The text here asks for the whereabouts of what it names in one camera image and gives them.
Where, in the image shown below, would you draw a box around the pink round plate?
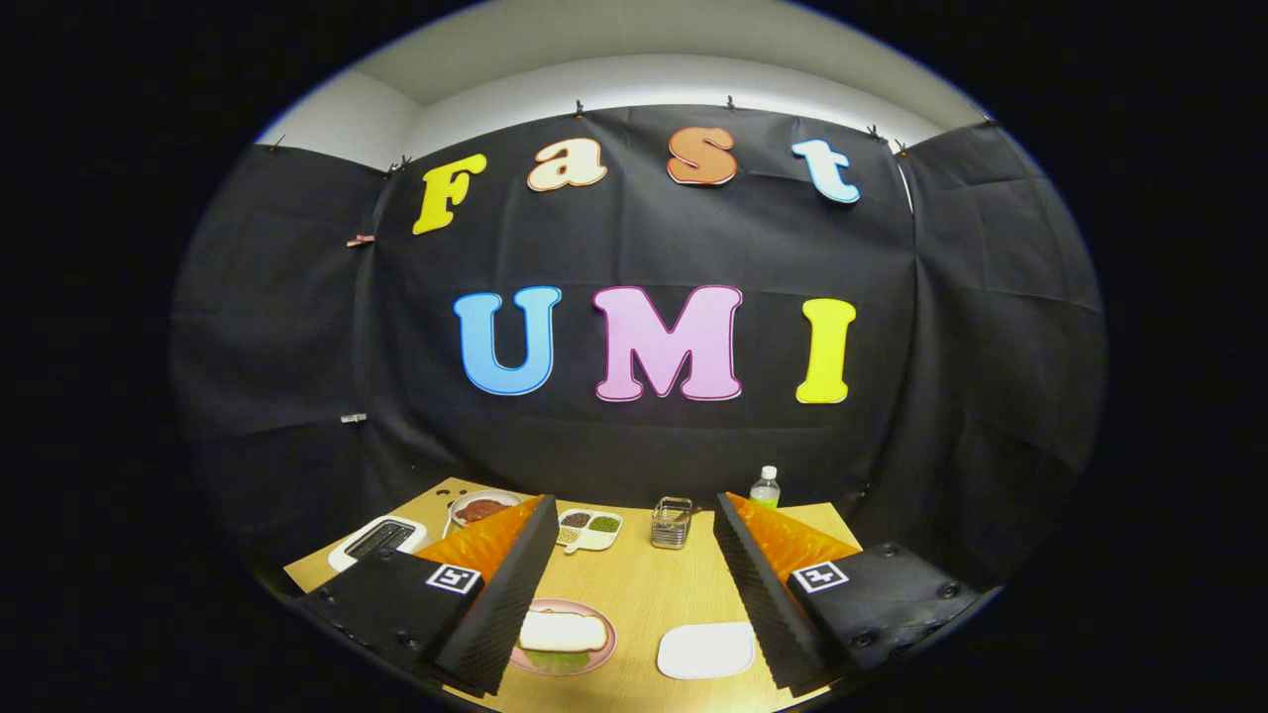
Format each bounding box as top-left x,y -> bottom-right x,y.
510,598 -> 617,677

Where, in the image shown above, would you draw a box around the metal wire basket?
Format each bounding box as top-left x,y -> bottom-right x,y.
651,497 -> 694,551

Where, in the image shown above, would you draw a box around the green lettuce leaf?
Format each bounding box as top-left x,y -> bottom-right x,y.
523,649 -> 593,676

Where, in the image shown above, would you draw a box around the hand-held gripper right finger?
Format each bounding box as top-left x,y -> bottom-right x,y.
713,492 -> 992,694

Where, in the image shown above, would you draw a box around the black backdrop cloth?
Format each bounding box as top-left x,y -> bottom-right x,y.
168,99 -> 1106,595

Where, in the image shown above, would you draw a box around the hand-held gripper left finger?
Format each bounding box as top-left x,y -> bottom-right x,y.
297,493 -> 561,699

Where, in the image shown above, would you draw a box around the round white meat plate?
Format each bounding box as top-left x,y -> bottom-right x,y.
444,489 -> 526,536

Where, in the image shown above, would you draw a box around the white toaster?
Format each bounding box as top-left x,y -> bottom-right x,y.
328,515 -> 429,573

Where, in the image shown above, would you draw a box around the white square plate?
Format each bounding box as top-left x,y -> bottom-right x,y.
657,621 -> 756,681

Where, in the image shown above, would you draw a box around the toasted bread slice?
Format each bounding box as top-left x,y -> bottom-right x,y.
519,609 -> 609,654

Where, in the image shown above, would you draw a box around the white divided bean dish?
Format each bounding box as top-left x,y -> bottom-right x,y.
555,508 -> 623,554

